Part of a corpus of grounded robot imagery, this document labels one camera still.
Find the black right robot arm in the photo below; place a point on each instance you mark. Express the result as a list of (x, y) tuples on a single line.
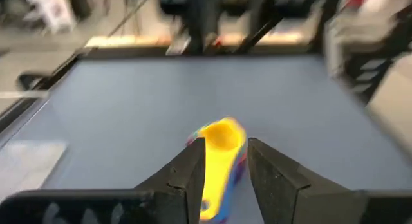
[(199, 24)]

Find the yellow measuring cup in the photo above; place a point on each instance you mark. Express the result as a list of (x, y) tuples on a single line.
[(219, 159)]

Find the red measuring cup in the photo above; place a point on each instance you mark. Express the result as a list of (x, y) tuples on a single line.
[(243, 157)]

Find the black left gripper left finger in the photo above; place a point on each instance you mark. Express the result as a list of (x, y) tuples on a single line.
[(190, 172)]

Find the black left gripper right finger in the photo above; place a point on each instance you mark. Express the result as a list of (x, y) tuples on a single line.
[(280, 185)]

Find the blue measuring cup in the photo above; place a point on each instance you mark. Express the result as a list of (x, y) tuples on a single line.
[(229, 198)]

